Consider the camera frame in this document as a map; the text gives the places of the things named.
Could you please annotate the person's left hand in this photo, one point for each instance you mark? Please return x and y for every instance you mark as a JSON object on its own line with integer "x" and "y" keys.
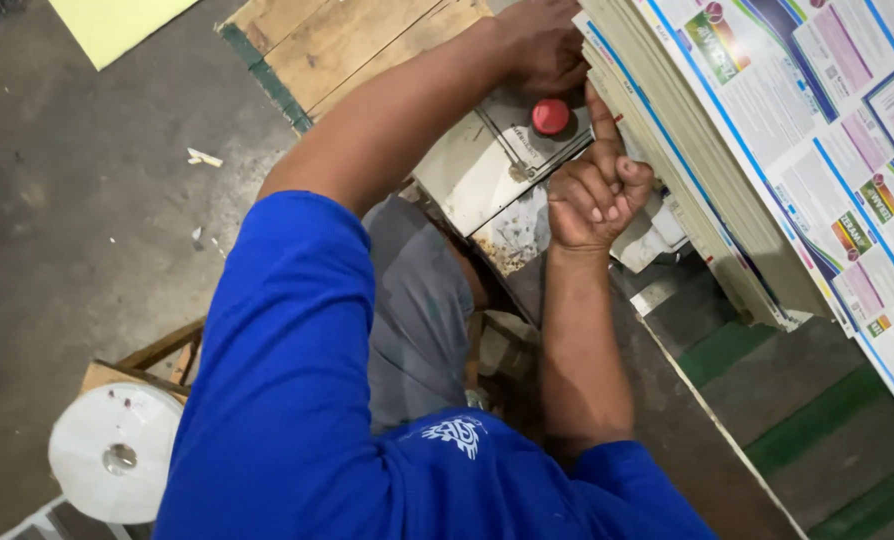
{"x": 537, "y": 41}

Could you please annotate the person's right hand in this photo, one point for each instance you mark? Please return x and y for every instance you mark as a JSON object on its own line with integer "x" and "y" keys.
{"x": 578, "y": 206}

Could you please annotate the person's left fingers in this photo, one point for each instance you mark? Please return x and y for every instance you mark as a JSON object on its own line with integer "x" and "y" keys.
{"x": 567, "y": 75}

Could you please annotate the stack of printed paper sheets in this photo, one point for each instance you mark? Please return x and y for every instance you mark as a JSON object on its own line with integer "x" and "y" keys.
{"x": 777, "y": 135}

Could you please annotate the red emergency stop button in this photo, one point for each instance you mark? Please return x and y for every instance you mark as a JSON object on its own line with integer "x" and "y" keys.
{"x": 550, "y": 116}

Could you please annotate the white metal control panel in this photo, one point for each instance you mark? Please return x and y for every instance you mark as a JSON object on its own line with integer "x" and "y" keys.
{"x": 484, "y": 165}

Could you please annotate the crumpled white paper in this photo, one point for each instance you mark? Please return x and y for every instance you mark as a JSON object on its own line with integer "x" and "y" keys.
{"x": 653, "y": 236}

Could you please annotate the wooden pallet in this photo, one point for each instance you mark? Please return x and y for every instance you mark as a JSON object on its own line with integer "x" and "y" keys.
{"x": 342, "y": 45}

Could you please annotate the grey trousers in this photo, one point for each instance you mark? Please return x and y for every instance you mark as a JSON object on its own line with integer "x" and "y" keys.
{"x": 417, "y": 315}

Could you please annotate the white paper scrap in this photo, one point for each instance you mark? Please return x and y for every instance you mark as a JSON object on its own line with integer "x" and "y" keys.
{"x": 204, "y": 157}

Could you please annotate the blue shirt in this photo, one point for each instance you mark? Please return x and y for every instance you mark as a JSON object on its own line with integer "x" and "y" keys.
{"x": 282, "y": 390}

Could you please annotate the grey machine table green stripes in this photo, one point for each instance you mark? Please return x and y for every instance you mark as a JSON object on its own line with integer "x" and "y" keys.
{"x": 792, "y": 442}

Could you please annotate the yellow paper sheet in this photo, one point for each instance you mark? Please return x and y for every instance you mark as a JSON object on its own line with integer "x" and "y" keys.
{"x": 113, "y": 26}

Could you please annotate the wooden stool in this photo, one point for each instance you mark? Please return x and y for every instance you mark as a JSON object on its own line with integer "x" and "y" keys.
{"x": 158, "y": 360}

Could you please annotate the white tape roll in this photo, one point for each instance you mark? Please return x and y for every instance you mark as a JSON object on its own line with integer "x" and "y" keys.
{"x": 117, "y": 450}

